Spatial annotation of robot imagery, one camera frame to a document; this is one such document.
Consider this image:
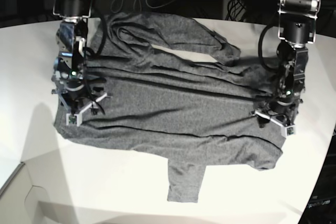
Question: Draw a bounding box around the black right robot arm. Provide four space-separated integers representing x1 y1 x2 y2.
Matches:
51 0 107 116

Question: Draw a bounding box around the black cable bundle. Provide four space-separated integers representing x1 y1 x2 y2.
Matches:
226 0 247 22

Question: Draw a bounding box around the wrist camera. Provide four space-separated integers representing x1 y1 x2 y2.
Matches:
281 124 296 138
66 113 82 126

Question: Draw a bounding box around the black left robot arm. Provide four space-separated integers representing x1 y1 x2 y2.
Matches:
254 0 322 136

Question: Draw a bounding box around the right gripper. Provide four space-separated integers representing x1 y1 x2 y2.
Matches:
51 77 108 115

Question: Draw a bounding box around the dark grey t-shirt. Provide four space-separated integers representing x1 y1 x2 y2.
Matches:
55 13 285 202

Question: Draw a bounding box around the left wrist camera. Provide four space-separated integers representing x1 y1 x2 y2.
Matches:
281 124 296 138

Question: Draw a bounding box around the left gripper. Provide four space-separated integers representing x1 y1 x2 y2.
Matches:
254 98 299 128

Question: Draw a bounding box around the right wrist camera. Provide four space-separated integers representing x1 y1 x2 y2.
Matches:
66 113 82 126

